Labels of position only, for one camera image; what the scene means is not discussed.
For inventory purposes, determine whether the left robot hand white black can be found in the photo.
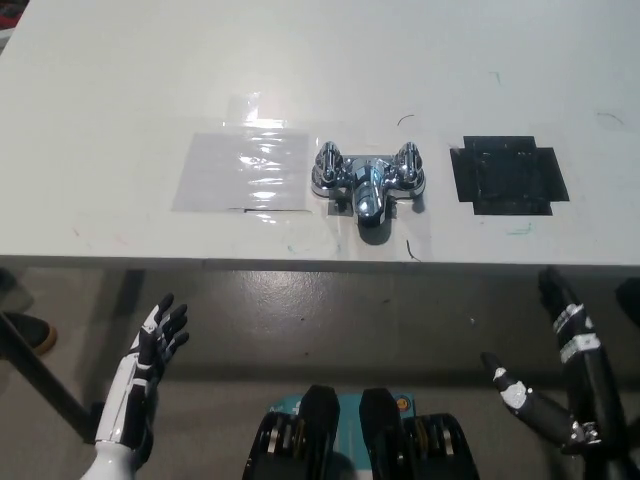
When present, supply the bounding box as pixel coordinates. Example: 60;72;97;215
93;293;191;451

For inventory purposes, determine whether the right robot hand black grey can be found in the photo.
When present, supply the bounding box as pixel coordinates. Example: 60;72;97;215
479;267;629;454

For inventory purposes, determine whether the chrome faucet body with spout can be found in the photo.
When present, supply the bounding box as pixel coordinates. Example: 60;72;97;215
309;154;427;227

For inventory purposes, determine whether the black upright table leg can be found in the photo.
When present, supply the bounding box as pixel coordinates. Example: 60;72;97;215
112;269;146;326

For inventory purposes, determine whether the black slanted table leg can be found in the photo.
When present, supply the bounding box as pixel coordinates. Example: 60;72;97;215
0;309;106;444

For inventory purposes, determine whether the black shoe tan sole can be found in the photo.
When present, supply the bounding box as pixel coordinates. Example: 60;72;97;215
0;312;59;357

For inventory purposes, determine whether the black tape square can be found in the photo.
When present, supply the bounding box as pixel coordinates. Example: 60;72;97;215
448;134;571;217

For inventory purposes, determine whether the clear plastic taped sheet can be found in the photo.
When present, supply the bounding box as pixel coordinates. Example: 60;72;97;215
172;130;312;214

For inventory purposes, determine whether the red fabric object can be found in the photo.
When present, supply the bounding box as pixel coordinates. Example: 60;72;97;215
0;0;21;31

